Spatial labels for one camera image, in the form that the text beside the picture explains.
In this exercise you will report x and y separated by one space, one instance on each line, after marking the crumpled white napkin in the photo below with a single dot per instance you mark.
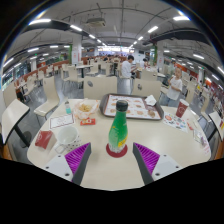
150 100

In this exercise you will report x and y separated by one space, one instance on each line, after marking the beige side table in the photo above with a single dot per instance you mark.
13 115
216 121

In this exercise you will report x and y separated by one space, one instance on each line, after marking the red paper carton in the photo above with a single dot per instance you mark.
44 139

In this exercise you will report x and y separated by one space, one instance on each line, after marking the beige dining chair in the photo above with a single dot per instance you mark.
100 87
146 89
50 95

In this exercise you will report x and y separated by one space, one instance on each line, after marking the person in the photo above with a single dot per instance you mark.
175 86
126 68

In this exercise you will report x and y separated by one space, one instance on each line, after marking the ceiling air conditioner unit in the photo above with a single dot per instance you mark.
96 22

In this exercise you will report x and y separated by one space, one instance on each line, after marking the printed paper leaflet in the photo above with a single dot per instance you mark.
175 121

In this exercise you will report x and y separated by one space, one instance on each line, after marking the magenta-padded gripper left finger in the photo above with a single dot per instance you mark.
60 166

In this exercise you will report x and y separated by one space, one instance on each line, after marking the small teal bottle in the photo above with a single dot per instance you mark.
68 108

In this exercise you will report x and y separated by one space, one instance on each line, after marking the red paper cup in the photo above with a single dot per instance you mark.
182 108

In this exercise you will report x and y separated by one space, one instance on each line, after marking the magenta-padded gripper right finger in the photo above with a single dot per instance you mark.
165 166

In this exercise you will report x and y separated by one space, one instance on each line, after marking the flat round red coaster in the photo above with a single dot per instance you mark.
111 154

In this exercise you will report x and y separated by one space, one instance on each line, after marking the red sauce packet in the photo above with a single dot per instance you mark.
87 122

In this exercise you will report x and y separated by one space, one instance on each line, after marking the green drink bottle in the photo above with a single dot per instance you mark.
118 133

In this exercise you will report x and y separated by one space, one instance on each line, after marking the paper wrapper with fries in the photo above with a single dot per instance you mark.
85 108

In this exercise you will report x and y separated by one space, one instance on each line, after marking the ceiling strip lights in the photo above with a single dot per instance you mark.
181 18

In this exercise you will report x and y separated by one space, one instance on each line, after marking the clear plastic wrapper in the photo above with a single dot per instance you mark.
201 137

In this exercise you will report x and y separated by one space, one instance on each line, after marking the orange wooden seat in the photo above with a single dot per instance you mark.
220 151

